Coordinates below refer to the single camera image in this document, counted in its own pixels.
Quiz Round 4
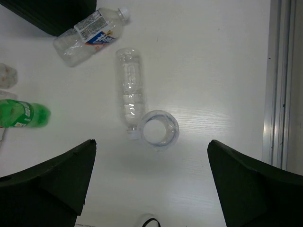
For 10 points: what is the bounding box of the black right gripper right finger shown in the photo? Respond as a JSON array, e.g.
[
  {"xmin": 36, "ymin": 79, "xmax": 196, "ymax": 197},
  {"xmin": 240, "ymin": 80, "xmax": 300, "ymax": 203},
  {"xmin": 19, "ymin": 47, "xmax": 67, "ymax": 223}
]
[{"xmin": 207, "ymin": 140, "xmax": 303, "ymax": 227}]

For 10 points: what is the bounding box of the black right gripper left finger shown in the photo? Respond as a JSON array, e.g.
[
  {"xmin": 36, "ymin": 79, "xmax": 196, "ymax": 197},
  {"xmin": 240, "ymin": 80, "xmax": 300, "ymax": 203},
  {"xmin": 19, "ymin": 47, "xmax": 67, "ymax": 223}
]
[{"xmin": 0, "ymin": 140, "xmax": 97, "ymax": 227}]

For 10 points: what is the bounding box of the green plastic bottle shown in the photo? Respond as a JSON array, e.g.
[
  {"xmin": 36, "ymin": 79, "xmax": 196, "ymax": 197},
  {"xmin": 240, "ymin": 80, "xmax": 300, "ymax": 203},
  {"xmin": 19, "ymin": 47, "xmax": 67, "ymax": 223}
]
[{"xmin": 0, "ymin": 99, "xmax": 51, "ymax": 128}]

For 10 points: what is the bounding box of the small clear red-cap bottle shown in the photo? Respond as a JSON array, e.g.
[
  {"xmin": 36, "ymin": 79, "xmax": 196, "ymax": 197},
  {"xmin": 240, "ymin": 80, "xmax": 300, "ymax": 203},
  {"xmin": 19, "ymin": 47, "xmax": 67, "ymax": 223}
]
[{"xmin": 0, "ymin": 63, "xmax": 18, "ymax": 89}]

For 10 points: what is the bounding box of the clear bottle blue white label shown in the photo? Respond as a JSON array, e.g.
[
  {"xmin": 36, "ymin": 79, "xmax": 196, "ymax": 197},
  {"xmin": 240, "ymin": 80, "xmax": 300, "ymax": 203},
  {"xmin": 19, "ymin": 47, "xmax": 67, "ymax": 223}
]
[{"xmin": 53, "ymin": 7, "xmax": 130, "ymax": 67}]

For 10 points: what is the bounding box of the clear unlabelled plastic bottle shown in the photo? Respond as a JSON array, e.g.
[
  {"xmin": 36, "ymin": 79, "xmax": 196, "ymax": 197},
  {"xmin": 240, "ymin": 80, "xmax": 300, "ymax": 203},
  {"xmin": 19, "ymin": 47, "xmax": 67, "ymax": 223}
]
[{"xmin": 115, "ymin": 47, "xmax": 145, "ymax": 140}]

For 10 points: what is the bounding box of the black ribbed waste bin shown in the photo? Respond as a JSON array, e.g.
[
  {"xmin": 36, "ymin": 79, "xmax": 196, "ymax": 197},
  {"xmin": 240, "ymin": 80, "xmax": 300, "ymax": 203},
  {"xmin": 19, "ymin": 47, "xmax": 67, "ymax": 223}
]
[{"xmin": 0, "ymin": 0, "xmax": 97, "ymax": 37}]

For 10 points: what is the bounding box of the aluminium table edge rail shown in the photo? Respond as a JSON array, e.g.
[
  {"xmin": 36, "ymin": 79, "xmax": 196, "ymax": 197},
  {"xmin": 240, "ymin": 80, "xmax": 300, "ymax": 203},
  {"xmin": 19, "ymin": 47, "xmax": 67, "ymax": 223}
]
[{"xmin": 262, "ymin": 0, "xmax": 303, "ymax": 175}]

